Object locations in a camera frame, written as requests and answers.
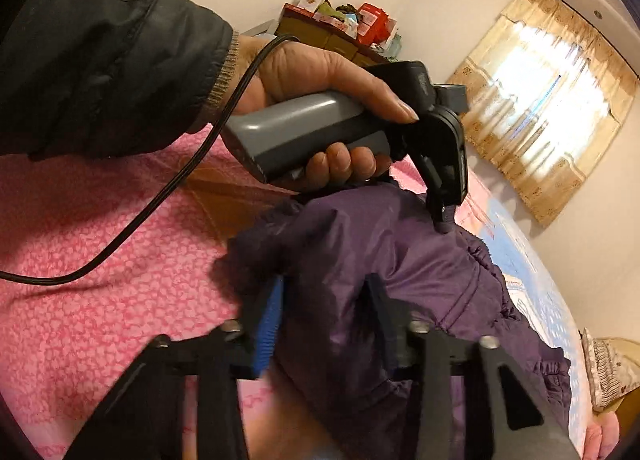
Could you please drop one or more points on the wooden desk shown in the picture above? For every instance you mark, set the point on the wooden desk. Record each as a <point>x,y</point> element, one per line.
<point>345,45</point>

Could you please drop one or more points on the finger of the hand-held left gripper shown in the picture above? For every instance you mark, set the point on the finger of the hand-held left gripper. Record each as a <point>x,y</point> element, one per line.
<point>447,165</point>

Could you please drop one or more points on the patterned pillow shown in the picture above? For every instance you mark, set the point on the patterned pillow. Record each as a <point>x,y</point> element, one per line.
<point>610,370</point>

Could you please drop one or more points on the pile of clothes on desk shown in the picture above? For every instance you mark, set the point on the pile of clothes on desk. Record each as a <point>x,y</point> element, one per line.
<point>337,11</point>

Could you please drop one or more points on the beige window curtain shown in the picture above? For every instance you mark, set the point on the beige window curtain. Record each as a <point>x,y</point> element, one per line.
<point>545,105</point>

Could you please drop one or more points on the person's left forearm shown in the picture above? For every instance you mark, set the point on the person's left forearm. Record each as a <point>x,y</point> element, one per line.
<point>100,60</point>

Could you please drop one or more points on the blue dotted bedsheet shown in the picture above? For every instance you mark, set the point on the blue dotted bedsheet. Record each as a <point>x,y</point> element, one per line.
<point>535,290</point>

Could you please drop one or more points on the dark curtain rod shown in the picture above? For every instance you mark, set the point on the dark curtain rod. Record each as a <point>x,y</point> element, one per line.
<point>580,15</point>

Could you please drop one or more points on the white cardboard box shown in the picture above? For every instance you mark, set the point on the white cardboard box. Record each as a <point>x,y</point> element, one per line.
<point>260,29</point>

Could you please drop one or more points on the pink patterned blanket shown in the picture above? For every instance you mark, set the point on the pink patterned blanket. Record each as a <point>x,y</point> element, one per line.
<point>100,340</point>

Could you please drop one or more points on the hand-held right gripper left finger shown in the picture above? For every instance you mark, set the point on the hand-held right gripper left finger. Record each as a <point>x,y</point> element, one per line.
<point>267,330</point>

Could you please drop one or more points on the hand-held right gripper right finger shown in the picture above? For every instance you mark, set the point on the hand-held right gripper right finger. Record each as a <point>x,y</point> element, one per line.
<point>385,320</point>

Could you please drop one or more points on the person's left hand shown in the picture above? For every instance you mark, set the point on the person's left hand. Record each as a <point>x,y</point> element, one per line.
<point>310,75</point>

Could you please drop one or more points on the purple quilted jacket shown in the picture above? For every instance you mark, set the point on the purple quilted jacket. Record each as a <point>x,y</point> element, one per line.
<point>360,240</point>

